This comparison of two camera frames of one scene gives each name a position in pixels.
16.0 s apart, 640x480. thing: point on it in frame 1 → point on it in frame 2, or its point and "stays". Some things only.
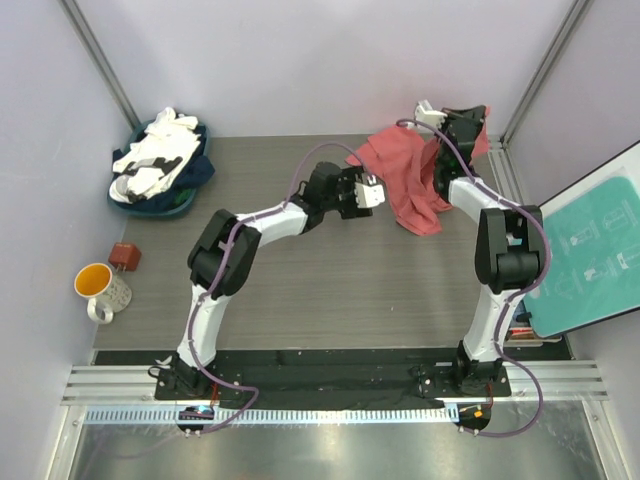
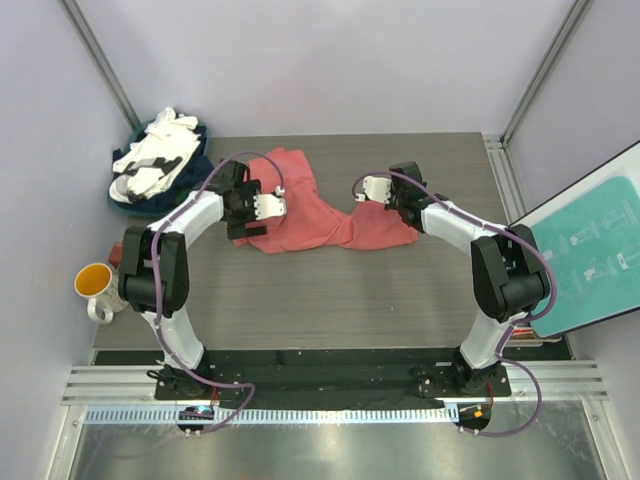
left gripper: [348, 178] → [237, 228]
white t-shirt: [153, 163] stays
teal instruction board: [593, 230] stays
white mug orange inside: [106, 293] stays
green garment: [183, 196] stays
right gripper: [473, 114] → [391, 204]
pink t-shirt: [407, 164] → [310, 221]
